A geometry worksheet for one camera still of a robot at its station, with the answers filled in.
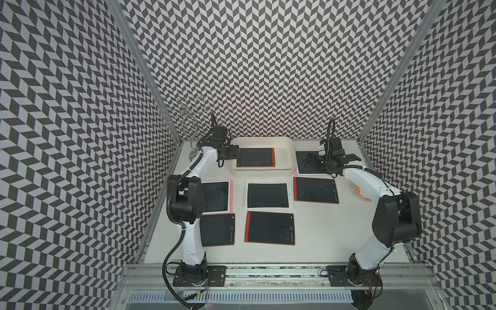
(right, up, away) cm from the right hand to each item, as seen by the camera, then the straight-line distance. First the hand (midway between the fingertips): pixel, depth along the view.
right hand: (310, 166), depth 91 cm
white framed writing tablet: (-20, -15, +6) cm, 26 cm away
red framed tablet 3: (-26, +4, +18) cm, 32 cm away
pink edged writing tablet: (-45, -16, +6) cm, 48 cm away
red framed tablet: (-20, -27, -7) cm, 34 cm away
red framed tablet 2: (+4, -12, +5) cm, 14 cm away
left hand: (-38, +6, +6) cm, 39 cm away
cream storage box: (-9, +9, +22) cm, 25 cm away
